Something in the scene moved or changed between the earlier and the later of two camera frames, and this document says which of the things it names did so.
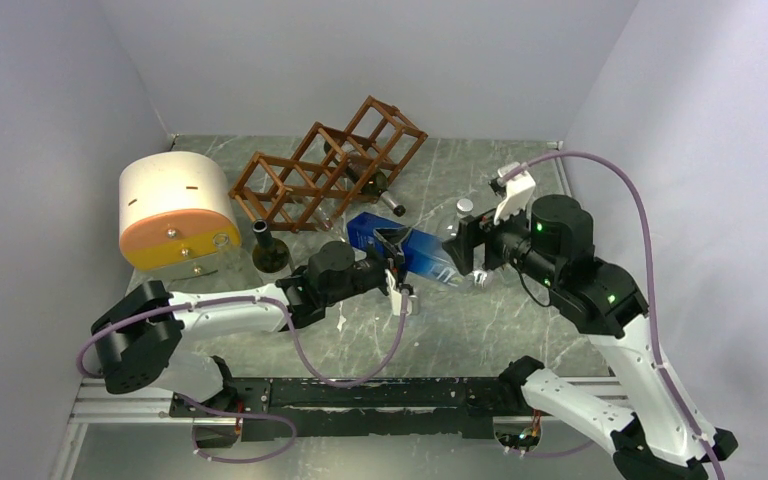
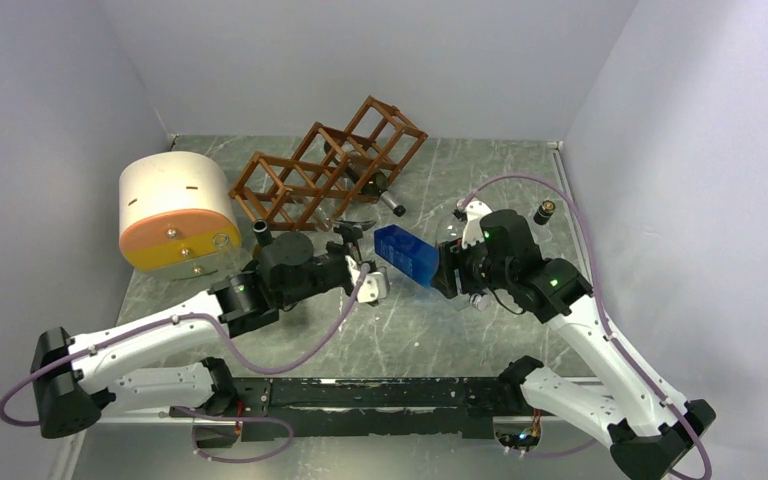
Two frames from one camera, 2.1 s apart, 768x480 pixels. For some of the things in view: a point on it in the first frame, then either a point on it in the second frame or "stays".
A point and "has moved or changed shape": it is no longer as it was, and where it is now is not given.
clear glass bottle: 235,269 stays
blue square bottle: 423,255 has moved or changed shape
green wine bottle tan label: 364,172 stays
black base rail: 270,409 stays
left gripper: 392,238 to 353,231
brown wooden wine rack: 329,170 stays
